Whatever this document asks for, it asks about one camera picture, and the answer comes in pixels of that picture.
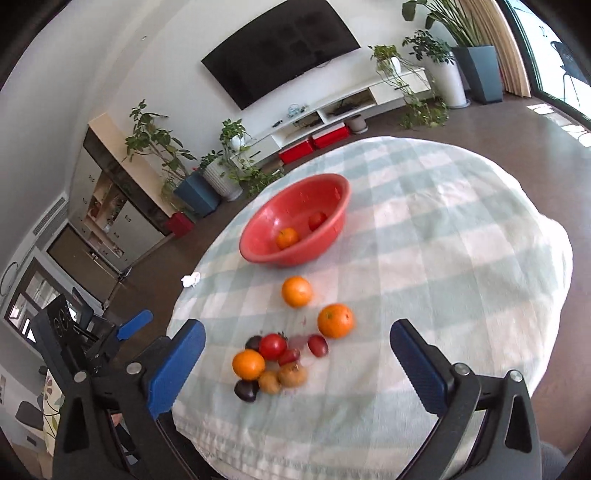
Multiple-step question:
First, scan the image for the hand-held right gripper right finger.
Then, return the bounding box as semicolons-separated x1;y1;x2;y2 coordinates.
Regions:
389;318;543;480

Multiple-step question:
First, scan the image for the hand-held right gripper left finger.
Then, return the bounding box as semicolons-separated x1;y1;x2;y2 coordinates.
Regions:
53;318;218;480

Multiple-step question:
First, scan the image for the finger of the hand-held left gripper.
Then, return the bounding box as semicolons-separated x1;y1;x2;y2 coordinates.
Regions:
85;310;154;365

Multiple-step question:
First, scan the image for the small brown fruit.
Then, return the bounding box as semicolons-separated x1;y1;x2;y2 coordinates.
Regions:
257;370;282;395
278;363;308;388

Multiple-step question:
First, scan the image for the large red tomato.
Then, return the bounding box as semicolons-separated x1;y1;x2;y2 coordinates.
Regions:
259;333;288;361

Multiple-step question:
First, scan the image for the red plastic colander basket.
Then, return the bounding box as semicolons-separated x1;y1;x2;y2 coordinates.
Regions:
239;173;352;268

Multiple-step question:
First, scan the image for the floral printed cloth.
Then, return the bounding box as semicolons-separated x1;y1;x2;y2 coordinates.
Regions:
42;369;64;446

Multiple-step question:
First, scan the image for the small red stool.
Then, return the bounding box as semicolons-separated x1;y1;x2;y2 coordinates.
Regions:
165;211;197;237

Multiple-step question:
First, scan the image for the wooden sideboard cabinet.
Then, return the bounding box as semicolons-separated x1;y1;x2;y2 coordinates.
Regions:
69;113;185;273

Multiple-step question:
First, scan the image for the checked pale green tablecloth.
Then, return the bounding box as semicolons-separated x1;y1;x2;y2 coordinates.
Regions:
166;136;574;480

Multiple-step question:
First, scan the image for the tall plant in blue pot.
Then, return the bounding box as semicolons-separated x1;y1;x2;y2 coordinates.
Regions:
122;99;221;219

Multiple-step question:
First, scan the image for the plant in ribbed white pot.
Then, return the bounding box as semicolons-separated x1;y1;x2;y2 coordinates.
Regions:
198;150;244;202

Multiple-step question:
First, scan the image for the trailing vine plant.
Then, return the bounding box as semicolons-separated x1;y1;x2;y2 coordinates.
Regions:
368;44;451;130
218;119;284;197

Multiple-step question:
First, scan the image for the red storage box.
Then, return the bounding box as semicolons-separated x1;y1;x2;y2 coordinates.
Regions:
279;141;315;165
312;126;351;149

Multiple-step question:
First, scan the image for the white television cabinet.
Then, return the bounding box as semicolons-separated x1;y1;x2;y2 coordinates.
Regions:
240;67;432;169

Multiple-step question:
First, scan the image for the bushy plant in white pot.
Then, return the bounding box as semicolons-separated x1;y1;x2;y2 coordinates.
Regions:
404;30;471;109

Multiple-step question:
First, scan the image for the broad-leaf plant in tapered pot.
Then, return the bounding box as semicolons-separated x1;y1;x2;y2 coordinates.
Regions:
402;0;504;104

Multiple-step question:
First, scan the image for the beige curtain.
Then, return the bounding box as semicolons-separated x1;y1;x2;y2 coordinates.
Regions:
459;0;532;97

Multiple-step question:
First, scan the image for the black outdoor chair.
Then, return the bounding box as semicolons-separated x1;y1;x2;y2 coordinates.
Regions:
549;41;591;100

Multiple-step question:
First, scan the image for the glass sliding door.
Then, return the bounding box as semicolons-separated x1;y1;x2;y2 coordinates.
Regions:
503;0;591;139

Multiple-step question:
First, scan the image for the wall air vent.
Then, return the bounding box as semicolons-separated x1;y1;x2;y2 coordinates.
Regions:
31;196;68;236

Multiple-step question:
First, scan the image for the black wall television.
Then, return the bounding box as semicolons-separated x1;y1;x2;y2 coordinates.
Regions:
202;0;361;110

